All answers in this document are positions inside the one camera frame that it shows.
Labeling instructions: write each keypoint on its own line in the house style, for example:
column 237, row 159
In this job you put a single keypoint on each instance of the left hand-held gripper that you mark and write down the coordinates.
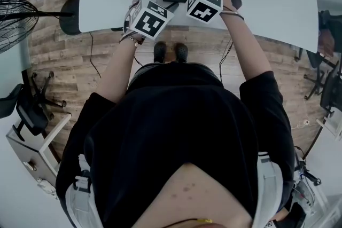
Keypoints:
column 149, row 21

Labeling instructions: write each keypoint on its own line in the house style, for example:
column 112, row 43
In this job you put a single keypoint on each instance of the person's right forearm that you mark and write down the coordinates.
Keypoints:
column 248, row 48

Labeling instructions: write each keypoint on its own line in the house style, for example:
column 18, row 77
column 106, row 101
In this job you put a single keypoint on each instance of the person's left forearm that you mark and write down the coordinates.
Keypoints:
column 117, row 72

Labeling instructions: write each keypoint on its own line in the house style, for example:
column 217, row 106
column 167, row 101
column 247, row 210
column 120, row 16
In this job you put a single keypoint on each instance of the person's left hand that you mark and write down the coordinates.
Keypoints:
column 135, row 4

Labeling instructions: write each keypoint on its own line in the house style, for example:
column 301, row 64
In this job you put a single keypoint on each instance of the person's right hand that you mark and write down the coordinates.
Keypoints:
column 227, row 4

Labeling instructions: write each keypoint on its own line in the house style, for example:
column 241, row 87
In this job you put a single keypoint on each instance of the person's left black shoe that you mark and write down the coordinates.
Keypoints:
column 160, row 50

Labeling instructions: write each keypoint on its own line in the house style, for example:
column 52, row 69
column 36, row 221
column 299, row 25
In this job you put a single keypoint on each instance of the person's black shoe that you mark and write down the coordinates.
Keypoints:
column 160, row 50
column 181, row 51

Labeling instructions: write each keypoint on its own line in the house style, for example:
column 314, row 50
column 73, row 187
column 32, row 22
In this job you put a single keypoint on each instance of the person's right black shoe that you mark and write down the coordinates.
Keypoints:
column 181, row 51

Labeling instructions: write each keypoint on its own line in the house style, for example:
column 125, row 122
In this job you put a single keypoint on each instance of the person's dark shorts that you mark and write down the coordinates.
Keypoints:
column 152, row 69

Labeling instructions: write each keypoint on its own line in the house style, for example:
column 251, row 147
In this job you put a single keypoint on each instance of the black standing fan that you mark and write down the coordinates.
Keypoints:
column 69, row 16

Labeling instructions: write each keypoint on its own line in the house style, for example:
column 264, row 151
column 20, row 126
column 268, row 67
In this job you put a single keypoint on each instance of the brown bag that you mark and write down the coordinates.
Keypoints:
column 326, row 42

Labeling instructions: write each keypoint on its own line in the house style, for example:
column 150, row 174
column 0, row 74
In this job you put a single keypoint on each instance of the black mesh office chair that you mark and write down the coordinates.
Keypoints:
column 334, row 24

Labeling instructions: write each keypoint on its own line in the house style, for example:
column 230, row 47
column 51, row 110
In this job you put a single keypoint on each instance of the plain white desk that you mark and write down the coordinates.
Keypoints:
column 12, row 72

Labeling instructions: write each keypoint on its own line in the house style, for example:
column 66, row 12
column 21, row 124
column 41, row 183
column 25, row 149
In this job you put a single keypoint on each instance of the person's chest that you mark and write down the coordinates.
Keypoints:
column 203, row 195

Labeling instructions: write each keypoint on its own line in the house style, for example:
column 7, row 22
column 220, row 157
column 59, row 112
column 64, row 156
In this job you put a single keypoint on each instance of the white desk with drawer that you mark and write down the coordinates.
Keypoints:
column 29, row 149

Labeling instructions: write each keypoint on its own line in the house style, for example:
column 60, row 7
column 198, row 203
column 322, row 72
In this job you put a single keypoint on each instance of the white crumpled cloth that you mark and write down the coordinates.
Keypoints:
column 48, row 188

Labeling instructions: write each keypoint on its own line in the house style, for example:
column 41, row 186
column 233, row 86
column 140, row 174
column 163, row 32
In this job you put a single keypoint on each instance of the gray hand-held device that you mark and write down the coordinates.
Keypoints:
column 304, row 187

